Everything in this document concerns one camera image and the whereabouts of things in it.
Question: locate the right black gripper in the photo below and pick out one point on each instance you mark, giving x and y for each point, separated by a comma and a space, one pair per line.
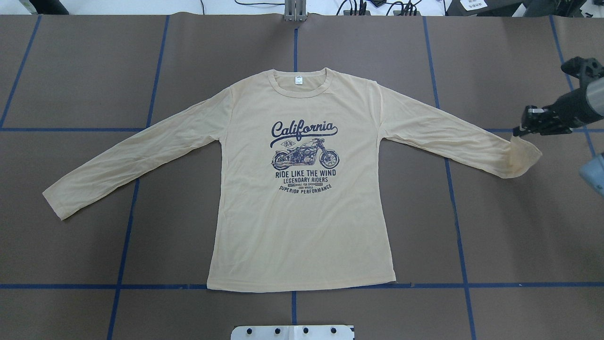
572, 109

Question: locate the beige long-sleeve printed shirt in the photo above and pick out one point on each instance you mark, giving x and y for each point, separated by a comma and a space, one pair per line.
299, 204

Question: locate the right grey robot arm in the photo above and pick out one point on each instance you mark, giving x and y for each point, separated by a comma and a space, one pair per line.
575, 109

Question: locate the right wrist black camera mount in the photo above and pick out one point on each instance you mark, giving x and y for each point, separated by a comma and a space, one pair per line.
586, 70

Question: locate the aluminium frame post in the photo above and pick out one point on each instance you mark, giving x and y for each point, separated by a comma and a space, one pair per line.
295, 10

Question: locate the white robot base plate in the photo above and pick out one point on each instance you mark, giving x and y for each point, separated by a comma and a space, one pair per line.
294, 332

